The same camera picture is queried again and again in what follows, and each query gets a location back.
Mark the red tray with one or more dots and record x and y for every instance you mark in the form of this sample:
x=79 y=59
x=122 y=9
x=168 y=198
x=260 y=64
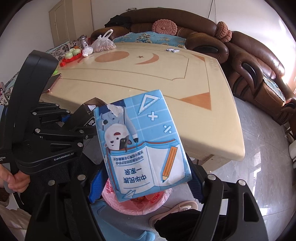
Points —
x=69 y=61

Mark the blue floral blanket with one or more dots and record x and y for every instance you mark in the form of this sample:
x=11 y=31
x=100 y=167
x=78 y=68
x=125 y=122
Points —
x=150 y=37

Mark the glass jar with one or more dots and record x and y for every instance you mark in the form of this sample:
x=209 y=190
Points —
x=82 y=41

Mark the blue floral seat cushion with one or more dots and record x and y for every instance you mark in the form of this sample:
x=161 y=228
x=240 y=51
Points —
x=274 y=89

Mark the brown leather sofa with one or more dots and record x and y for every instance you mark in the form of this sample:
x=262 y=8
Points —
x=196 y=30

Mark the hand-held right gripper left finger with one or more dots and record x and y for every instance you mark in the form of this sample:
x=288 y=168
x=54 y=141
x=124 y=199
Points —
x=97 y=185

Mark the clear plastic bag of nuts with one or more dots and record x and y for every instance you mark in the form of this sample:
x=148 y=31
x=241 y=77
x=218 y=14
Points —
x=104 y=45

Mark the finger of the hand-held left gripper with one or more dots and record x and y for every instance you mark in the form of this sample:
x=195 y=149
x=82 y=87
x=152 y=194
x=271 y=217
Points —
x=64 y=134
x=50 y=110

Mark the black cardboard box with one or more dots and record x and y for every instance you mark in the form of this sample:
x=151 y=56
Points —
x=85 y=118

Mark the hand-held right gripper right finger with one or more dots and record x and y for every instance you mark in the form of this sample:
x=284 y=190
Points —
x=195 y=188

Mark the light blue printed carton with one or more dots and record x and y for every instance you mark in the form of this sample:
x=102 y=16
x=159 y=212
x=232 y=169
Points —
x=148 y=139

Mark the dark clothing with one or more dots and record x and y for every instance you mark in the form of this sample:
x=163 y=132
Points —
x=118 y=22

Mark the person's left hand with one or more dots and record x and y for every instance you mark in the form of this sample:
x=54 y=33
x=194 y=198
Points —
x=13 y=180

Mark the green apple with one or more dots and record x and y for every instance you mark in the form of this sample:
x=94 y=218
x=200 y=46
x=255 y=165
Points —
x=69 y=55
x=76 y=51

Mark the pink smartphone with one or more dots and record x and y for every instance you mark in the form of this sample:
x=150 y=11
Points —
x=52 y=83

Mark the small white plastic bag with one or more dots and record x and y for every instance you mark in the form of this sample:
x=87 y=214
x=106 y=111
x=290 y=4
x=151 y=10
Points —
x=87 y=50

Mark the white appliance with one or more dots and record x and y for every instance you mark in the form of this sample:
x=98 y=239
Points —
x=292 y=148

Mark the black white patterned cloth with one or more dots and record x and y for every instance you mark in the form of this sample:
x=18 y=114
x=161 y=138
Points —
x=61 y=49

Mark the pink lined trash bin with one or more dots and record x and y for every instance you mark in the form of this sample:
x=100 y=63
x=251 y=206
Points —
x=138 y=204

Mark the beige cabinet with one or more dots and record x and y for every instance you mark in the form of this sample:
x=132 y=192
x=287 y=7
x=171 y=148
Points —
x=67 y=20

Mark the brown leather armchair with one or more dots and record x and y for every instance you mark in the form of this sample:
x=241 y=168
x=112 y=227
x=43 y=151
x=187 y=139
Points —
x=254 y=60

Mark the round pink cushion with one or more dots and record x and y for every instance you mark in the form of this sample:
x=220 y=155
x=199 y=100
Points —
x=164 y=27
x=223 y=31

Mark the beige shoe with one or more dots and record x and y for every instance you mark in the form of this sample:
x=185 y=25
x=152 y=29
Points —
x=180 y=206

